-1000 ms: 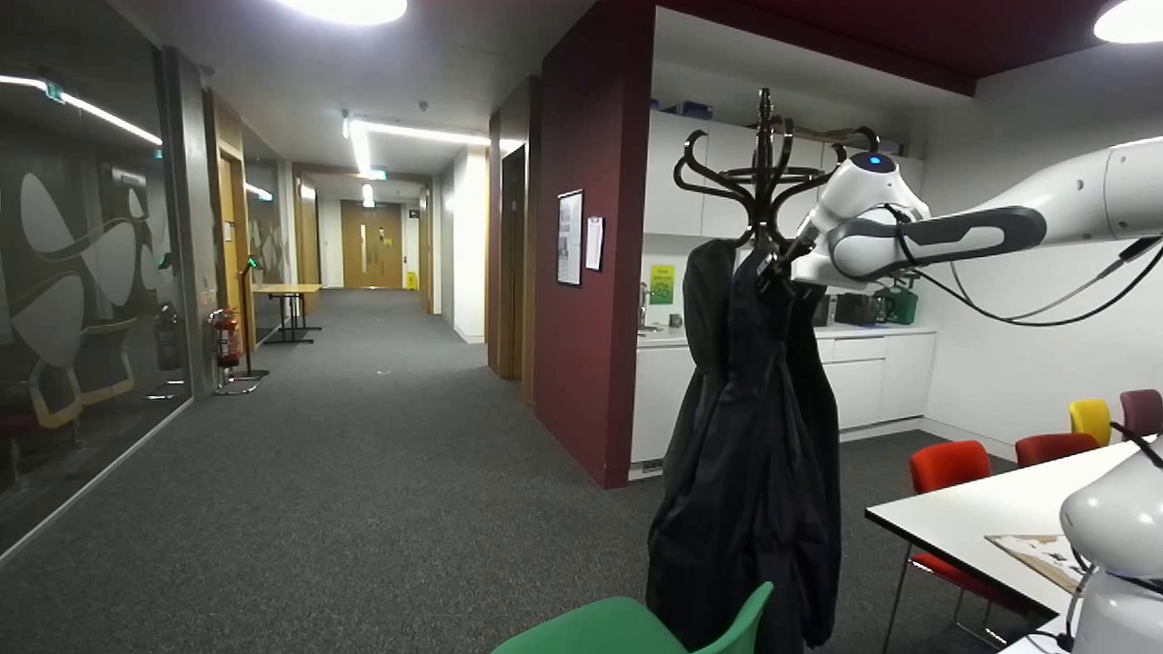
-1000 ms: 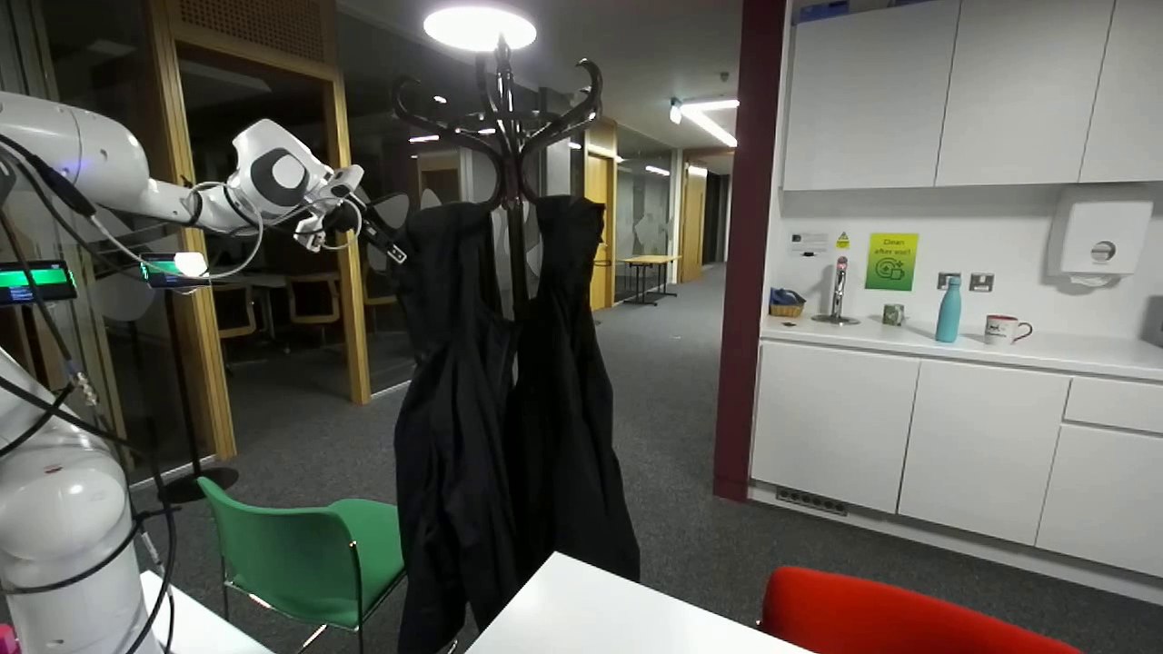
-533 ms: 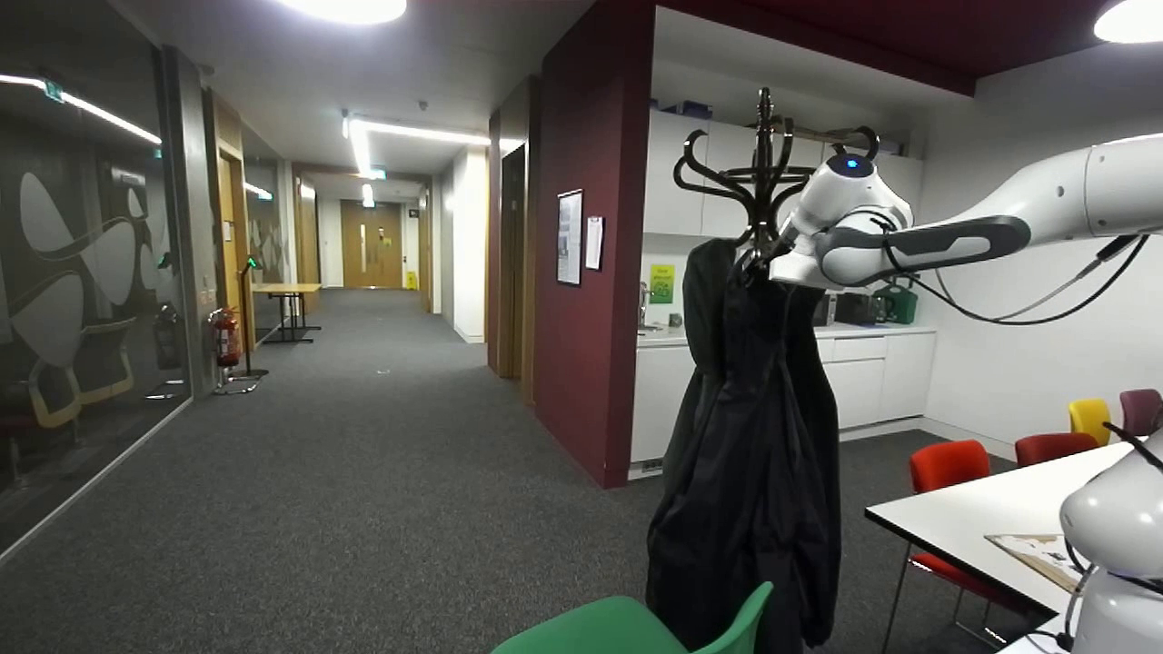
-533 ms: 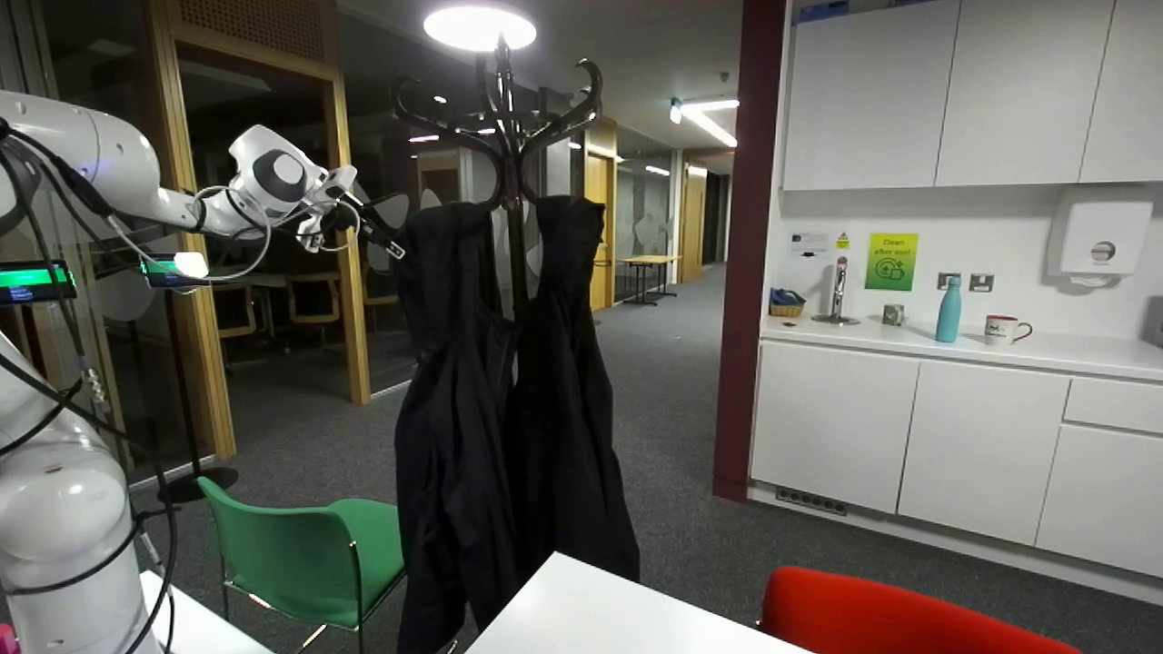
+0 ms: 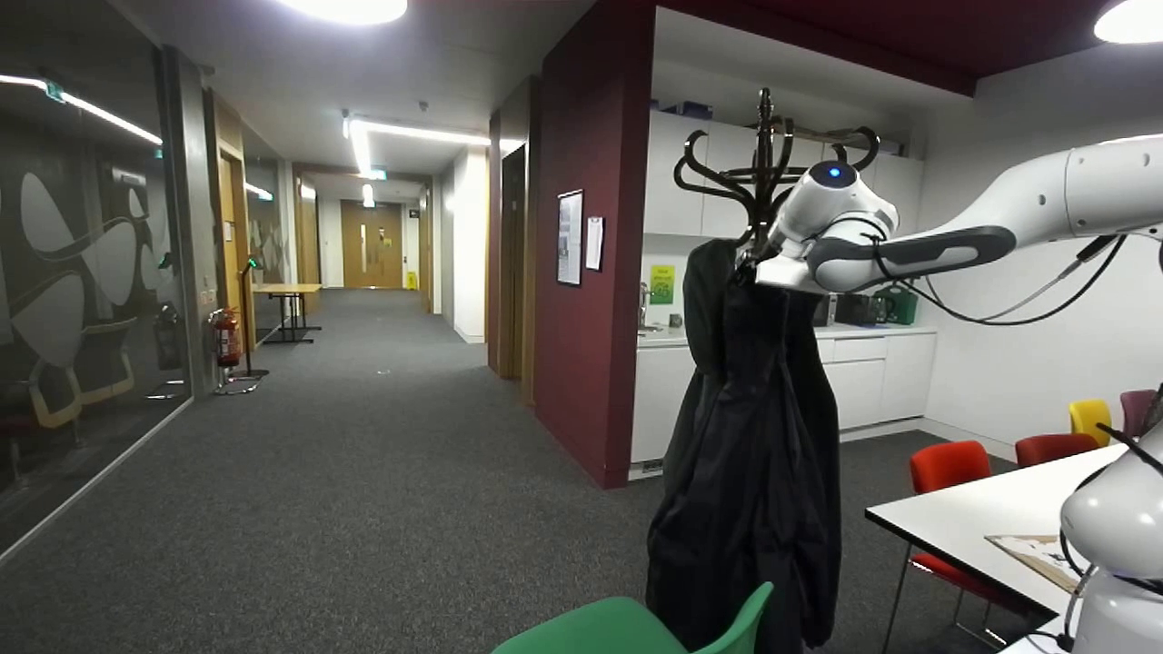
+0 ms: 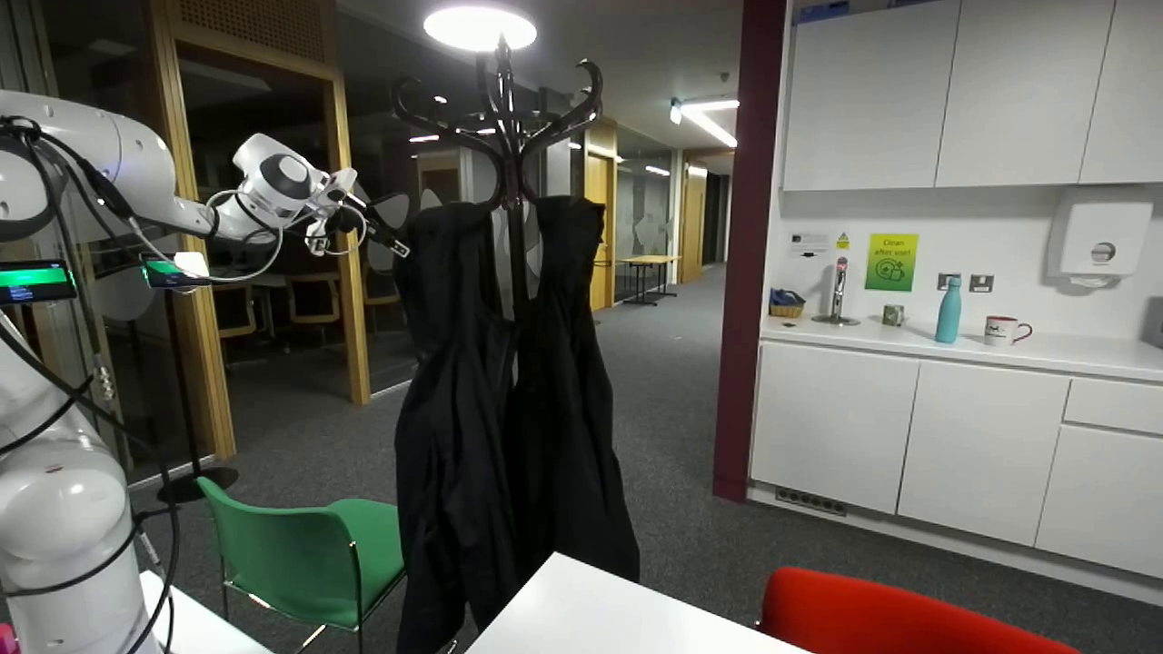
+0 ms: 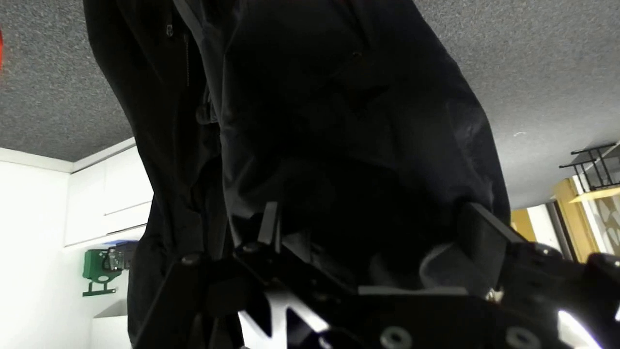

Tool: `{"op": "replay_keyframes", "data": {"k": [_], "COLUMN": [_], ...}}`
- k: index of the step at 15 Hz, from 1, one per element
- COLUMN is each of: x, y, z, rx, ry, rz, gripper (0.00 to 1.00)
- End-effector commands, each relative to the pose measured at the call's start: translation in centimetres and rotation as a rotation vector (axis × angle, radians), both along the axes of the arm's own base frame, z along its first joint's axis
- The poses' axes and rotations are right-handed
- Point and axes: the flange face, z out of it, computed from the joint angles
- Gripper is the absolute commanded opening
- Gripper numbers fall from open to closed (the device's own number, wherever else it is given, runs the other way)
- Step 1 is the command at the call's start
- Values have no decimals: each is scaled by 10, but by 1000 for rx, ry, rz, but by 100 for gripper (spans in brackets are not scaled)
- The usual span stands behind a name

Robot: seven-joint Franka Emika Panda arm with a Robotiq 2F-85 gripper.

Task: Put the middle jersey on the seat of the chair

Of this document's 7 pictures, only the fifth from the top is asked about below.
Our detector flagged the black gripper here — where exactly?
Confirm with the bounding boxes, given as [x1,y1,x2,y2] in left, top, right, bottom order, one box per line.
[734,229,794,275]

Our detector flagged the red chair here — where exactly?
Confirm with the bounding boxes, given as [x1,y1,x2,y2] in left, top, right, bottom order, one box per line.
[882,440,1012,646]
[1015,429,1104,470]

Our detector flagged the yellow chair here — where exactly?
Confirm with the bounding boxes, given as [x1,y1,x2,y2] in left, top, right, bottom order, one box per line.
[1070,396,1116,447]

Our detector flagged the green plastic chair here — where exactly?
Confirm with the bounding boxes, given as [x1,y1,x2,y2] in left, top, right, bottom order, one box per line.
[490,578,778,654]

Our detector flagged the purple chair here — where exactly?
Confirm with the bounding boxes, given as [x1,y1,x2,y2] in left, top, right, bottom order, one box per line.
[1116,387,1163,440]

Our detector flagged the black bentwood coat rack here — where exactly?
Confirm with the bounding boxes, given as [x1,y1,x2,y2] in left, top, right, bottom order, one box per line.
[672,84,887,248]

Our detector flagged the black countertop appliance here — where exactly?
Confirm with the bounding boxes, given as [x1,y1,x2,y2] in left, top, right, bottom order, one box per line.
[834,290,882,326]

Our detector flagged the white lower kitchen cabinets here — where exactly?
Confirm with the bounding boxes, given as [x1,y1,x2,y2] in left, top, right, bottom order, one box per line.
[628,324,945,472]

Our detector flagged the white table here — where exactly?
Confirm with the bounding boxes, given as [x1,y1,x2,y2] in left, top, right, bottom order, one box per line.
[865,432,1156,619]

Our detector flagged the ceiling strip light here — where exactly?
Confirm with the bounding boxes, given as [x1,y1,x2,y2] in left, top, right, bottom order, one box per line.
[338,112,496,153]

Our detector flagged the wooden hallway door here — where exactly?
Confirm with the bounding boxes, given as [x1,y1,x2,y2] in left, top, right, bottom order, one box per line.
[338,200,407,294]

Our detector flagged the printed sheet on table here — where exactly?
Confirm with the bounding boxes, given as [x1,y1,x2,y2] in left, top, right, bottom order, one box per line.
[985,530,1094,598]

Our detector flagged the wooden hallway table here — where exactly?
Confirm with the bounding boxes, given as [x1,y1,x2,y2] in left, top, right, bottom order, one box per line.
[247,279,327,348]

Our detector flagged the red fire extinguisher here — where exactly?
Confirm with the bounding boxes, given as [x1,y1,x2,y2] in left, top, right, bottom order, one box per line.
[208,307,244,370]

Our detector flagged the green wall poster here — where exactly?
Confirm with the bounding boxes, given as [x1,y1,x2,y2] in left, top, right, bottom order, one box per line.
[648,261,679,308]

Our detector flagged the white upper wall cabinets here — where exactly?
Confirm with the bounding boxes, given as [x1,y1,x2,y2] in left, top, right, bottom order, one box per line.
[645,105,927,256]

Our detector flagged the white paper wall notice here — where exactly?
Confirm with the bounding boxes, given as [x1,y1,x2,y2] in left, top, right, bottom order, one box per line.
[582,214,606,275]

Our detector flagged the framed wall notice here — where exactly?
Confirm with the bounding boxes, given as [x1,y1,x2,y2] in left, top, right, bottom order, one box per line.
[553,187,588,290]

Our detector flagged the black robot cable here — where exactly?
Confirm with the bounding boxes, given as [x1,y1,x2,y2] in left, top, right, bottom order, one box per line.
[891,233,1133,331]

